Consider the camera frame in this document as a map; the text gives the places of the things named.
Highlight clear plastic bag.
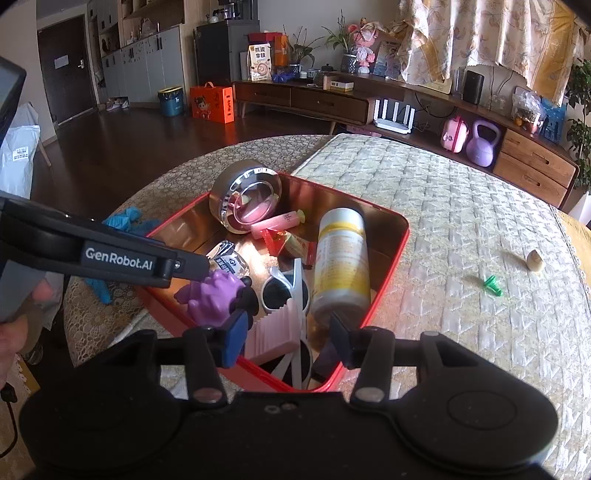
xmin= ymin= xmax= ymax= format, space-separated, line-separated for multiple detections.
xmin=510 ymin=90 xmax=543 ymax=131

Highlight coffee machine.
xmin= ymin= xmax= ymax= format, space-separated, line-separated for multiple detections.
xmin=217 ymin=2 xmax=258 ymax=23

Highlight picture card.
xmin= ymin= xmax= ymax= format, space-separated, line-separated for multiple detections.
xmin=373 ymin=41 xmax=402 ymax=78

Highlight purple kettlebell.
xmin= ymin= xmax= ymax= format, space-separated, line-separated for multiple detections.
xmin=465 ymin=120 xmax=502 ymax=167

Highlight dark wooden door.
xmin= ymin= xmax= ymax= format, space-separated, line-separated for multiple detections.
xmin=37 ymin=14 xmax=96 ymax=126

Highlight blue printed bag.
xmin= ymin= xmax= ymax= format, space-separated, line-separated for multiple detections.
xmin=538 ymin=99 xmax=568 ymax=141

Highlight grey wall cabinets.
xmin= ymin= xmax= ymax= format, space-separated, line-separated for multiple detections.
xmin=87 ymin=0 xmax=197 ymax=106

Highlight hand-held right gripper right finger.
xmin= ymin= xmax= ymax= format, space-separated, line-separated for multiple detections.
xmin=329 ymin=311 xmax=455 ymax=403

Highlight long wooden tv cabinet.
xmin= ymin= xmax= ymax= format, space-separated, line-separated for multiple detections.
xmin=233 ymin=71 xmax=580 ymax=208

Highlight potted plant blue pot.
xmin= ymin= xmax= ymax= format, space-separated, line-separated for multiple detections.
xmin=272 ymin=28 xmax=325 ymax=84

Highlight teal bucket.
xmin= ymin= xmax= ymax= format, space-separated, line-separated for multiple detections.
xmin=158 ymin=86 xmax=184 ymax=117

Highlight pink toy suitcase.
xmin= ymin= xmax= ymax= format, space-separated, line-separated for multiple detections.
xmin=441 ymin=116 xmax=469 ymax=153

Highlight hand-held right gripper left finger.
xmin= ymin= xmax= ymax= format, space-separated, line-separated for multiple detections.
xmin=117 ymin=308 xmax=252 ymax=407

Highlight person's left hand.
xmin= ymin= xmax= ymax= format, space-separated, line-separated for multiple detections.
xmin=0 ymin=276 xmax=63 ymax=386

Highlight floral curtain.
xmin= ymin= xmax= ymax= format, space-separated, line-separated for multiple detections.
xmin=397 ymin=0 xmax=578 ymax=107

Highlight white-capped yellow label bottle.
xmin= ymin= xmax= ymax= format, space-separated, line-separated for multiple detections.
xmin=310 ymin=208 xmax=372 ymax=324

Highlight white plastic bag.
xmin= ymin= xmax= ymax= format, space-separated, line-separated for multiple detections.
xmin=0 ymin=102 xmax=43 ymax=200

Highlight small white yellow box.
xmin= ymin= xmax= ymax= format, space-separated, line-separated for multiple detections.
xmin=323 ymin=74 xmax=355 ymax=92

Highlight orange gift box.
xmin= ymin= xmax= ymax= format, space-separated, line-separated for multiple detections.
xmin=190 ymin=82 xmax=235 ymax=124

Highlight white router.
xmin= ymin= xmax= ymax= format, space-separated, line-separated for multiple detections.
xmin=373 ymin=98 xmax=415 ymax=134

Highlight orange carton box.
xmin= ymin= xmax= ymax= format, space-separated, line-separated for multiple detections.
xmin=271 ymin=34 xmax=290 ymax=69

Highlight white sunglasses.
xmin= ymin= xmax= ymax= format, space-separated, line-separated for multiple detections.
xmin=261 ymin=257 xmax=315 ymax=389

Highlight red tin box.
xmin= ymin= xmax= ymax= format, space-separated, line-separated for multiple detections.
xmin=136 ymin=173 xmax=411 ymax=394

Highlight red yellow snack packet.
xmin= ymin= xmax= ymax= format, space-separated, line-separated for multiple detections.
xmin=261 ymin=228 xmax=320 ymax=267

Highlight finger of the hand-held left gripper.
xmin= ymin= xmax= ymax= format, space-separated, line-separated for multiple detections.
xmin=174 ymin=253 xmax=211 ymax=283
xmin=231 ymin=276 xmax=259 ymax=324

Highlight pink ridged soap dish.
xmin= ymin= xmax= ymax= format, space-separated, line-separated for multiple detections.
xmin=244 ymin=302 xmax=303 ymax=361

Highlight black cable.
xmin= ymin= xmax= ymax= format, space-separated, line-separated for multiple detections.
xmin=0 ymin=383 xmax=20 ymax=459

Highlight black speaker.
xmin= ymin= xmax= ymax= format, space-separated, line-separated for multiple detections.
xmin=463 ymin=70 xmax=485 ymax=104

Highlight pink tube green cap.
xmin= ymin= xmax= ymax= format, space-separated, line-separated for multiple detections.
xmin=250 ymin=209 xmax=306 ymax=238

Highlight large green houseplant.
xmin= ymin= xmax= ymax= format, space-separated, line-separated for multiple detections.
xmin=566 ymin=60 xmax=591 ymax=190

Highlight yellow cloth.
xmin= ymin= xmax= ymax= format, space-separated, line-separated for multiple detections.
xmin=551 ymin=205 xmax=591 ymax=333

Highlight pink doll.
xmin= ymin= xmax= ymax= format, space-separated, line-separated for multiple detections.
xmin=348 ymin=18 xmax=384 ymax=75

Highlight potted plant patterned vase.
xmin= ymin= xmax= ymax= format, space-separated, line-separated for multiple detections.
xmin=323 ymin=11 xmax=362 ymax=73

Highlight purple toy figure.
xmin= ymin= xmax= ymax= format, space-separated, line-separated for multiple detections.
xmin=177 ymin=269 xmax=247 ymax=325

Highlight black mini fridge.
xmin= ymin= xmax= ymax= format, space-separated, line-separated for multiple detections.
xmin=195 ymin=21 xmax=259 ymax=86

